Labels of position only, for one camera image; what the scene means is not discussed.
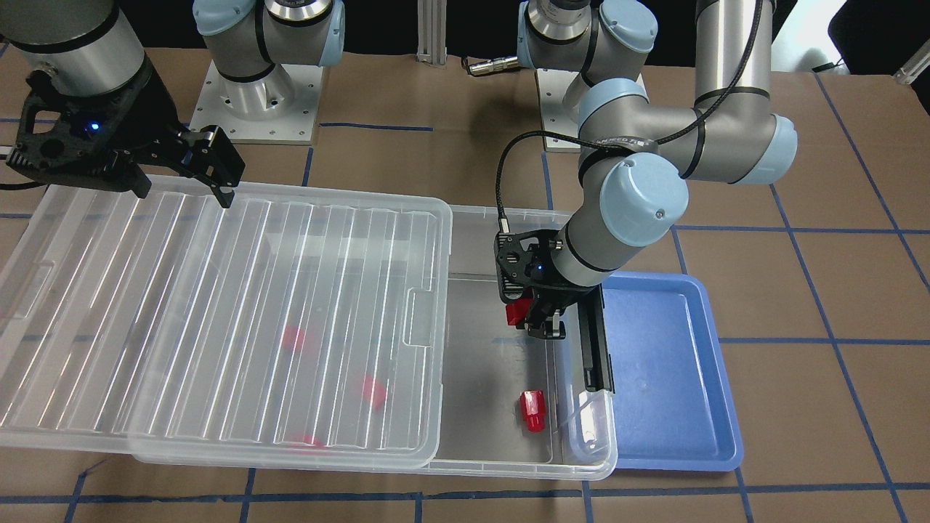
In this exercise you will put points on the red block front edge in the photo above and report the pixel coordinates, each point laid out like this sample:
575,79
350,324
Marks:
309,441

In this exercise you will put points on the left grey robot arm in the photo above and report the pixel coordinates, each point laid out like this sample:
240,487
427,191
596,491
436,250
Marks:
636,157

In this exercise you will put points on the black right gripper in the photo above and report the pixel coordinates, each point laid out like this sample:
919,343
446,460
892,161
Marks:
142,115

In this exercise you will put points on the clear plastic storage box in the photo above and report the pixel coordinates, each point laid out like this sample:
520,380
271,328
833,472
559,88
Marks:
508,363

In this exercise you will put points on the red block near latch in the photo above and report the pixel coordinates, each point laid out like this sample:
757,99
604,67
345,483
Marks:
533,409

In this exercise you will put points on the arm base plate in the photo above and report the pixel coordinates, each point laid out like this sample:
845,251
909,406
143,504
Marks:
559,92
280,109

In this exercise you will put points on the red block from tray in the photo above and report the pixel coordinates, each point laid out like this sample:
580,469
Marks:
517,310

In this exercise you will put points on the aluminium frame post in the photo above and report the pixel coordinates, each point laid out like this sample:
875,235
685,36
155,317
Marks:
431,24

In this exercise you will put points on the clear plastic box lid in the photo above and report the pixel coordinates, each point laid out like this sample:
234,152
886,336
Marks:
82,295

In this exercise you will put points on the blue plastic tray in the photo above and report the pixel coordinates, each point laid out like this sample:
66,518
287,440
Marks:
673,403

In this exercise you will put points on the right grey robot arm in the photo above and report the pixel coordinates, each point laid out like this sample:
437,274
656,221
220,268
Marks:
96,50

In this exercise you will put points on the red block centre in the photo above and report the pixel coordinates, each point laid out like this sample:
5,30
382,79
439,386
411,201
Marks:
374,392

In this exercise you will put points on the silver cable connector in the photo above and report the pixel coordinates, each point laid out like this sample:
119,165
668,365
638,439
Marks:
493,66

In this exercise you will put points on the red block upper middle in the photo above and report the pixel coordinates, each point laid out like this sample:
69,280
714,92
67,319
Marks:
294,339

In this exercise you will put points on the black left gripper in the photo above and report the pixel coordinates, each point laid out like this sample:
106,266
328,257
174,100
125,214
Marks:
561,285

